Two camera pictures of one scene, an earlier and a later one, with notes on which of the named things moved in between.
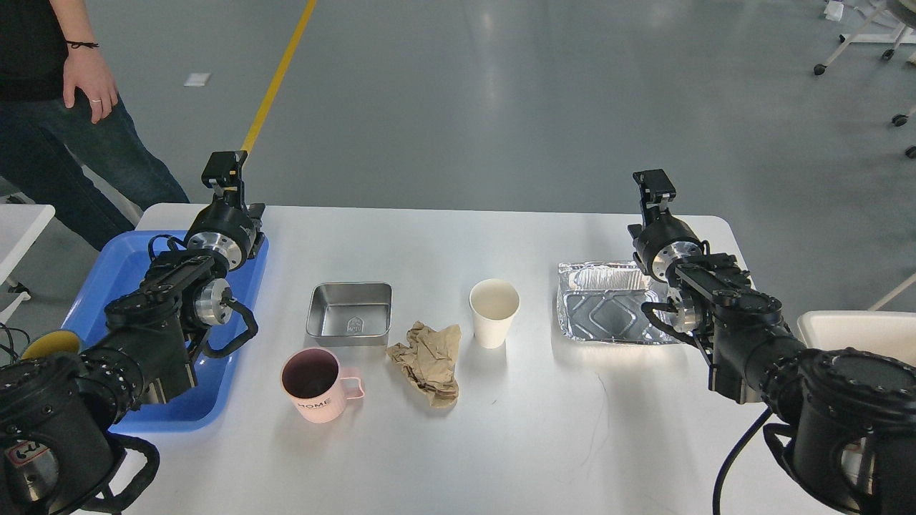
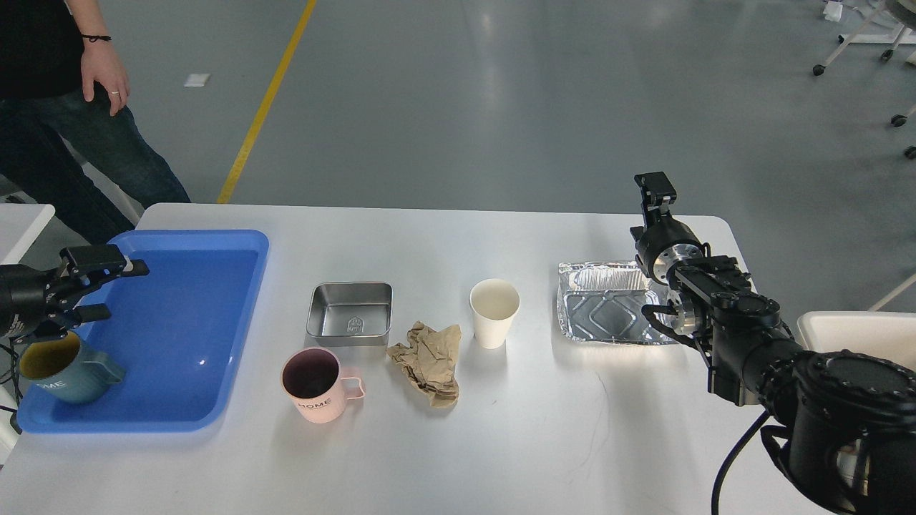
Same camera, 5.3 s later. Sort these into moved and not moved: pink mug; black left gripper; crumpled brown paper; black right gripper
Moved: black left gripper
Not moved: pink mug; black right gripper; crumpled brown paper
